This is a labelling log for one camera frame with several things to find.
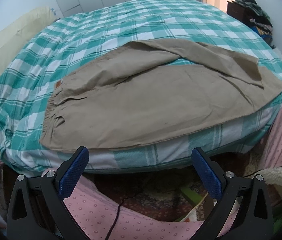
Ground khaki pants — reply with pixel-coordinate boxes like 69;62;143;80
40;38;282;153

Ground patterned floor rug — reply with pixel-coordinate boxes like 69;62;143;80
100;181;216;222

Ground cream padded headboard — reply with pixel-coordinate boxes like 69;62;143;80
0;7;57;75

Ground black cable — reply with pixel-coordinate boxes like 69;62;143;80
104;197;127;240

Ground pile of dark clothes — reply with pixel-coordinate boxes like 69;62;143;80
235;0;273;47

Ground dark wooden cabinet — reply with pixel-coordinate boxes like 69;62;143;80
226;1;249;25

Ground pink dotted pajama trousers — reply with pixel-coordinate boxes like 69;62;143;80
42;104;282;240

